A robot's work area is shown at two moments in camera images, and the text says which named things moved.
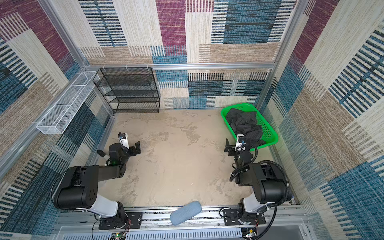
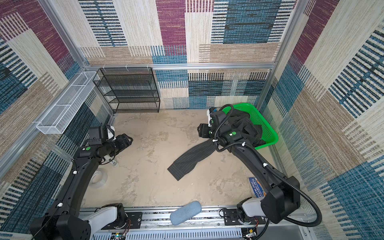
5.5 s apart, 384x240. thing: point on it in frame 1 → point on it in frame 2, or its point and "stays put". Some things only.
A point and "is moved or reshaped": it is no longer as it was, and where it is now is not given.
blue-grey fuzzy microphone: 185,212 stays put
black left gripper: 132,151 → 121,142
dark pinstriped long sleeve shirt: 244,122 is moved or reshaped
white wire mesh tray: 58,118 stays put
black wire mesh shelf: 129,90 stays put
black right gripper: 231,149 → 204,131
